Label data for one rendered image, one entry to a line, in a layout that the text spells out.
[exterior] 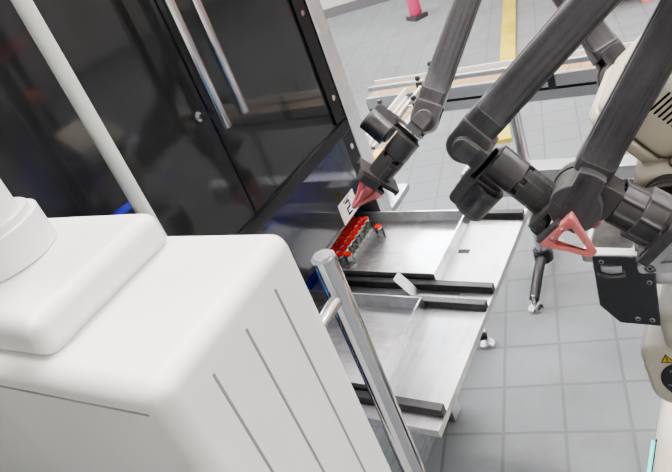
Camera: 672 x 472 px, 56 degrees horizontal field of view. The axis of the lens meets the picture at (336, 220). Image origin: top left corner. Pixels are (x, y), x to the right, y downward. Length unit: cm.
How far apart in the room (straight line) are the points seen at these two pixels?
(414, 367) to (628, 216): 54
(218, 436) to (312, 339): 13
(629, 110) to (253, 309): 64
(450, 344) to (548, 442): 98
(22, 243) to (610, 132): 75
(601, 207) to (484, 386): 154
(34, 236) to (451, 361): 91
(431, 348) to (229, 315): 91
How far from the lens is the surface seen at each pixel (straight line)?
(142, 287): 54
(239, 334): 48
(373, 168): 136
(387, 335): 141
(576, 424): 229
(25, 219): 60
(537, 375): 245
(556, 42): 94
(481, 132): 98
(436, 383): 128
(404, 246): 165
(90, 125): 99
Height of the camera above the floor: 179
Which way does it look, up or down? 29 degrees down
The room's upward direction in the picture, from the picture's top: 22 degrees counter-clockwise
